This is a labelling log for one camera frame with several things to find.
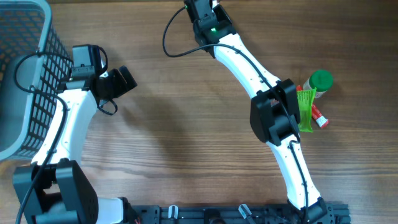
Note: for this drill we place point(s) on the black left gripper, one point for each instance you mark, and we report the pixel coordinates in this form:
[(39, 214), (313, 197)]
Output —
[(121, 86)]

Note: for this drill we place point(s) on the green snack packet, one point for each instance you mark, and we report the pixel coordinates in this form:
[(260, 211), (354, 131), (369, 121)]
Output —
[(305, 102)]

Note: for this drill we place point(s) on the green lid jar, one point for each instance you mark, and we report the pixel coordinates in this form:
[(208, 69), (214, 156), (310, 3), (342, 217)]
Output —
[(321, 81)]

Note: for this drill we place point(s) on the red stick packet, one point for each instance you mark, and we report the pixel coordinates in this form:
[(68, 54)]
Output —
[(316, 114)]

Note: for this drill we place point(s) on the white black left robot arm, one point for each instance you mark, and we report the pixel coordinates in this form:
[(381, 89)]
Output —
[(54, 189)]

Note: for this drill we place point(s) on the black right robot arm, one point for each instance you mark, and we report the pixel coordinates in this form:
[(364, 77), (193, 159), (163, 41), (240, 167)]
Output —
[(275, 114)]

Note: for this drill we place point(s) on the grey plastic mesh basket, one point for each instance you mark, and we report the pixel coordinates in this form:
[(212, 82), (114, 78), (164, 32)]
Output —
[(33, 60)]

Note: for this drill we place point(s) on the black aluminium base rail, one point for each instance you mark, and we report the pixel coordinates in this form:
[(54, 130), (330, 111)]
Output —
[(268, 214)]

